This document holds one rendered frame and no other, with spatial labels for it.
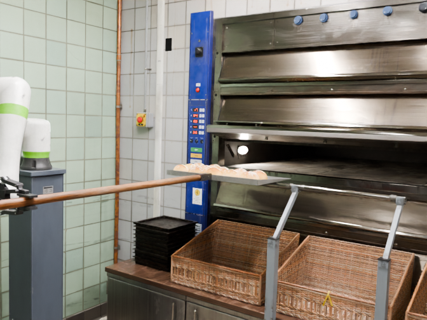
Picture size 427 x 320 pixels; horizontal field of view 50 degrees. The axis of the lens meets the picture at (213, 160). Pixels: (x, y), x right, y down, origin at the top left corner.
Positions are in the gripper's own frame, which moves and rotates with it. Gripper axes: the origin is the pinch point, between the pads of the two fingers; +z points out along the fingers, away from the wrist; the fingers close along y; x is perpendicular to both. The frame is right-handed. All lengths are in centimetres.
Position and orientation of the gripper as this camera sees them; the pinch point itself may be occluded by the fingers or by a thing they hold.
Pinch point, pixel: (27, 200)
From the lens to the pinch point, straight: 157.5
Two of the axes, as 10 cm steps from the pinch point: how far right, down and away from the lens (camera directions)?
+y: -0.4, 10.0, 0.9
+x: -5.7, 0.5, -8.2
